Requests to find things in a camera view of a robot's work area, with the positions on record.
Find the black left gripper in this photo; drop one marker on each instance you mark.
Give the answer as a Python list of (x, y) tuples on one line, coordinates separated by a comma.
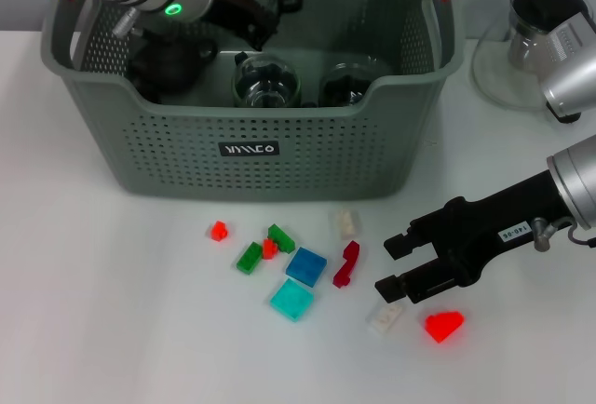
[(228, 4)]

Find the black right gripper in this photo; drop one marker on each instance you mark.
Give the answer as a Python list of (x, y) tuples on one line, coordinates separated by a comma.
[(493, 222)]

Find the dark red curved brick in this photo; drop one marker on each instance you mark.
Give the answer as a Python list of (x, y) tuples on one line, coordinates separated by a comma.
[(347, 264)]

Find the white two-stud building brick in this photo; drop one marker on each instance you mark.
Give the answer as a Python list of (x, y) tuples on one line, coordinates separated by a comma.
[(384, 320)]

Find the bright red slope brick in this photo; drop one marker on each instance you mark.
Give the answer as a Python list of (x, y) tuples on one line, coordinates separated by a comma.
[(444, 326)]

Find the blue square building plate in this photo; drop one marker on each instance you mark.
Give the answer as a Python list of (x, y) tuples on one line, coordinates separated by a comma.
[(306, 266)]

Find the teal square building plate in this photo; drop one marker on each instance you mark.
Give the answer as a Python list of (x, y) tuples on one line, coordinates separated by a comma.
[(292, 300)]

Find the grey-green perforated storage bin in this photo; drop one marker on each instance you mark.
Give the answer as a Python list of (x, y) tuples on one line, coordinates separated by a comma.
[(302, 166)]

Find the cream long building brick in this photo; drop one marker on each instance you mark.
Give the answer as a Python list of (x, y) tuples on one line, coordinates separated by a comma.
[(345, 224)]

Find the black clay teapot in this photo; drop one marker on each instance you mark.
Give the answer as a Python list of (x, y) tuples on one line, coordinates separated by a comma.
[(167, 66)]

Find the long green building brick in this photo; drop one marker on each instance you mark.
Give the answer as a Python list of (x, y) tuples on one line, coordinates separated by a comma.
[(281, 238)]

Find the small red building brick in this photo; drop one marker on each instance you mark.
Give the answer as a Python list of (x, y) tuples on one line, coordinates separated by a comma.
[(219, 231), (269, 249)]

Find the small green building brick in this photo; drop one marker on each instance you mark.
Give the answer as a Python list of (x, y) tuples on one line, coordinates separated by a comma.
[(249, 259)]

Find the glass pitcher black lid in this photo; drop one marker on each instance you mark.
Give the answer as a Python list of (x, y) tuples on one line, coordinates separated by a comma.
[(526, 8)]

